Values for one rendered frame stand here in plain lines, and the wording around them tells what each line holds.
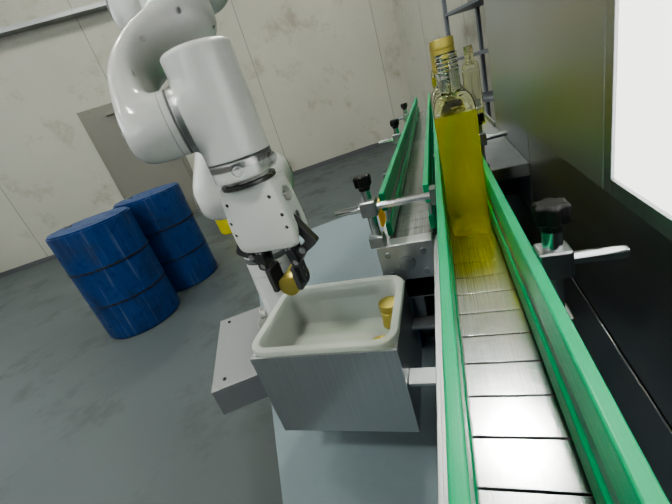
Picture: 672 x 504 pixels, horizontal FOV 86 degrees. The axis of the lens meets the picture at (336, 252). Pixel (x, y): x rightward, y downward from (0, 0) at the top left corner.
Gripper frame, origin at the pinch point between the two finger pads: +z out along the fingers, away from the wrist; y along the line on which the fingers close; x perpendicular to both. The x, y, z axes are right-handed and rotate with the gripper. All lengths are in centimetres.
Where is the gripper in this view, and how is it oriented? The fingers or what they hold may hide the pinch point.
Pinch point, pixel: (288, 275)
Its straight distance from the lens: 54.9
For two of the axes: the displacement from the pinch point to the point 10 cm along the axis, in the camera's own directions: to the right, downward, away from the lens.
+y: -9.1, 1.2, 3.9
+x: -2.9, 4.9, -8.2
